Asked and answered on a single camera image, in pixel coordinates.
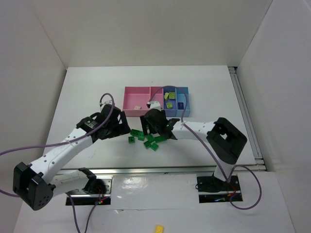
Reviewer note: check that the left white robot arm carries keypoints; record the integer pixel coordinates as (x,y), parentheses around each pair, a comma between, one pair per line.
(37,183)

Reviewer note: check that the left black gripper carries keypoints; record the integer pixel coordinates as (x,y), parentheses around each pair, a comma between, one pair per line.
(119,124)

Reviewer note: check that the green lego long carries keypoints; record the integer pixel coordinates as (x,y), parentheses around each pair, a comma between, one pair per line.
(159,139)
(136,133)

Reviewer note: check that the small pink bin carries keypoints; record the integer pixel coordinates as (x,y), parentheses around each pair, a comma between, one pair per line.
(156,93)

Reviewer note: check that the yellow lego brick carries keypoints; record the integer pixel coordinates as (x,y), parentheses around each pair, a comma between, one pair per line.
(159,229)

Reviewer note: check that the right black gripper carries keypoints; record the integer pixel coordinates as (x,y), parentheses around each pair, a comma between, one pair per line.
(150,122)

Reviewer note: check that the aluminium rail right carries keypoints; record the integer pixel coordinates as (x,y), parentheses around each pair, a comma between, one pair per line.
(252,139)

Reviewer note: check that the green lego small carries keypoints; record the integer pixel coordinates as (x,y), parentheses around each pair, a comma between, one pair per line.
(131,139)

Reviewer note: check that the aluminium rail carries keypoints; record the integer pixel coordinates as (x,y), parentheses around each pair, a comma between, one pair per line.
(252,139)
(153,170)

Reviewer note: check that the aluminium rail front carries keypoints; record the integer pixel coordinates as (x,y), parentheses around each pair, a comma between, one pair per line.
(153,170)

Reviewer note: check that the lime lego brick small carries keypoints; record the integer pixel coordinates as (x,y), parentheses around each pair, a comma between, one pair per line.
(169,105)

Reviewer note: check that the lime lego brick front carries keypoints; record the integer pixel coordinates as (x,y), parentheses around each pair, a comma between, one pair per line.
(172,95)

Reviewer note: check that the purple lego brick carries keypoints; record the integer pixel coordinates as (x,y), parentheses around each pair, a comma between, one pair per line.
(180,106)

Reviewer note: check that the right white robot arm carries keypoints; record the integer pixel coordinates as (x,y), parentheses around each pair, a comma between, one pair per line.
(223,141)

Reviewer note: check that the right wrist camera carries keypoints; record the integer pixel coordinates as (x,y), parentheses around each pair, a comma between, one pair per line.
(154,105)

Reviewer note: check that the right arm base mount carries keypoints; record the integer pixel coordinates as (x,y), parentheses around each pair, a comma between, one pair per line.
(213,190)

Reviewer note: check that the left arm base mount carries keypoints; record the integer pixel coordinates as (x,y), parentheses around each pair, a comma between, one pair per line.
(95,191)

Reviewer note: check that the large pink bin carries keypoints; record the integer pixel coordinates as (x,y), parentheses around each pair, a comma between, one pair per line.
(135,96)

